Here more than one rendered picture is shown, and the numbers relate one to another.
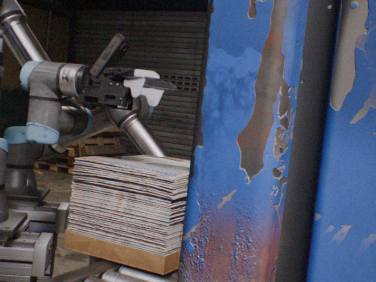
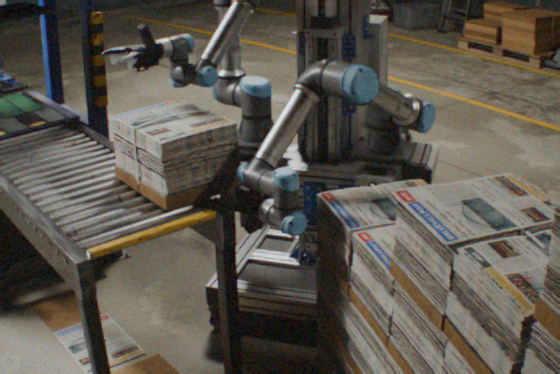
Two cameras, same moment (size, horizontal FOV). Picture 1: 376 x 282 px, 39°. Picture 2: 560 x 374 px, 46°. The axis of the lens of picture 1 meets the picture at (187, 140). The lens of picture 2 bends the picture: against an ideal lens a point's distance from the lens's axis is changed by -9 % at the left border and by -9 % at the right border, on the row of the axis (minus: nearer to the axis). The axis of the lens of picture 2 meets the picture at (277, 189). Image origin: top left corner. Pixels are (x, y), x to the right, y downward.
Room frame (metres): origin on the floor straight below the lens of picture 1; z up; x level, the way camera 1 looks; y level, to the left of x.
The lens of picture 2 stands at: (2.67, -1.84, 1.74)
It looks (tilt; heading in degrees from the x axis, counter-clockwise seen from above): 23 degrees down; 115
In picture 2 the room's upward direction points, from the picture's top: 1 degrees counter-clockwise
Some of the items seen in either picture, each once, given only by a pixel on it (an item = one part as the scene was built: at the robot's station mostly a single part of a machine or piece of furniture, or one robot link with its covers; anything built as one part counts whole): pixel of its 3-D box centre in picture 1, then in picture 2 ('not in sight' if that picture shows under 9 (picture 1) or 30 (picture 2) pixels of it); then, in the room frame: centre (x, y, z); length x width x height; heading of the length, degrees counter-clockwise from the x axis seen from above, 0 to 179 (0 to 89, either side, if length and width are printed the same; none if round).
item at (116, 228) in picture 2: not in sight; (135, 225); (1.43, -0.23, 0.77); 0.47 x 0.05 x 0.05; 63
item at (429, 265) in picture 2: not in sight; (485, 247); (2.50, -0.30, 0.95); 0.38 x 0.29 x 0.23; 41
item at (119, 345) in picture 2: not in sight; (98, 343); (0.94, 0.03, 0.00); 0.37 x 0.28 x 0.01; 153
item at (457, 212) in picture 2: not in sight; (482, 204); (2.48, -0.32, 1.06); 0.37 x 0.29 x 0.01; 41
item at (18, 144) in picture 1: (20, 144); (385, 106); (1.97, 0.61, 0.98); 0.13 x 0.12 x 0.14; 161
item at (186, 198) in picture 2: not in sight; (191, 185); (1.50, 0.01, 0.83); 0.29 x 0.16 x 0.04; 62
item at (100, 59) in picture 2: not in sight; (98, 59); (0.58, 0.69, 1.05); 0.05 x 0.05 x 0.45; 63
